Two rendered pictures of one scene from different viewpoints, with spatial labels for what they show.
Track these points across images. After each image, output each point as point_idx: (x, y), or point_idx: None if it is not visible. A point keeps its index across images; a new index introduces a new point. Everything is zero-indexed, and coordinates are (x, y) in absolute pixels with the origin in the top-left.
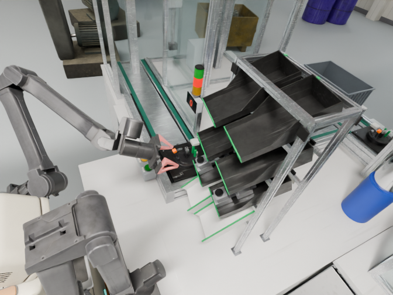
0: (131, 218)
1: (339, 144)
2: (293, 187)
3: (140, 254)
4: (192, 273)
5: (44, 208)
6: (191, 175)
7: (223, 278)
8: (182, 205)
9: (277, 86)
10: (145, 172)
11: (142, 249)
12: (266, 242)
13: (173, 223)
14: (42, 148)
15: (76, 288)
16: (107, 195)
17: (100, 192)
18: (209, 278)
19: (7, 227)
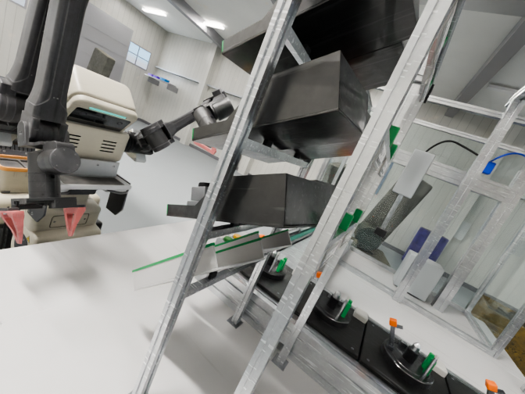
0: (159, 251)
1: (423, 56)
2: None
3: (108, 261)
4: (77, 322)
5: (126, 109)
6: (246, 274)
7: (61, 381)
8: (200, 294)
9: None
10: (219, 238)
11: (117, 262)
12: None
13: (166, 288)
14: (181, 124)
15: (32, 42)
16: (180, 234)
17: (181, 230)
18: (62, 352)
19: (99, 77)
